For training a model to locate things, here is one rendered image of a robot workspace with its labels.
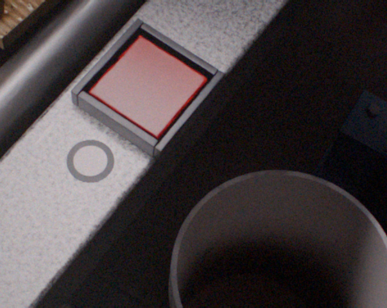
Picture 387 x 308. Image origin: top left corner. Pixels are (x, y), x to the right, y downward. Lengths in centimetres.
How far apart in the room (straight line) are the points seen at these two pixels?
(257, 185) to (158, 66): 63
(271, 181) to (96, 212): 67
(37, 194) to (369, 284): 77
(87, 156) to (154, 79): 7
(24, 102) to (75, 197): 8
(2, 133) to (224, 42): 17
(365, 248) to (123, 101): 72
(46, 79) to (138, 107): 7
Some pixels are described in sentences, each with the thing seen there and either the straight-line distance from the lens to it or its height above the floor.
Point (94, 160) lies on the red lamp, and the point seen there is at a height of 92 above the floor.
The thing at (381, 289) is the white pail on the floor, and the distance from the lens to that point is 123.
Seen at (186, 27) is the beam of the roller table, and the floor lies 92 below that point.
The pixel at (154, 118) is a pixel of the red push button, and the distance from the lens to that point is 59.
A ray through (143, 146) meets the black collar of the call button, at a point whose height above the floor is 92.
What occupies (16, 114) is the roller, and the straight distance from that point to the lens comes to 61.
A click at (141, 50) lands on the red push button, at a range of 61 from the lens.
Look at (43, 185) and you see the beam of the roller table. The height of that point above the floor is 92.
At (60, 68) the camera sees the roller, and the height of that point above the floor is 91.
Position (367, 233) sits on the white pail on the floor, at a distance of 123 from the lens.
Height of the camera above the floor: 144
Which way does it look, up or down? 63 degrees down
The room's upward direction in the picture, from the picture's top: 10 degrees clockwise
